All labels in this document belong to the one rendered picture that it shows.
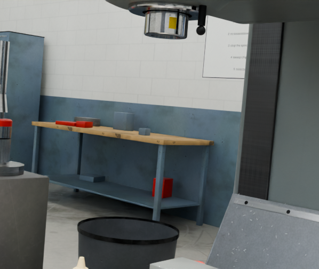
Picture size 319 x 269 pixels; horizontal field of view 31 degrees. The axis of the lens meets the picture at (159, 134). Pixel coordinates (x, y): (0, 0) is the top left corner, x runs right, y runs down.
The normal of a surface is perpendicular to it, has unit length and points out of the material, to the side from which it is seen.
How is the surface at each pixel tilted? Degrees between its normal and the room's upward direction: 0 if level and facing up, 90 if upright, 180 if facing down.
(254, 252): 64
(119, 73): 90
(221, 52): 90
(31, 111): 90
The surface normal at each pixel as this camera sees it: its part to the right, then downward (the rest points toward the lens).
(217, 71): -0.70, -0.02
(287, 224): -0.58, -0.47
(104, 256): -0.43, 0.07
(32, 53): 0.71, 0.10
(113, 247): -0.22, 0.10
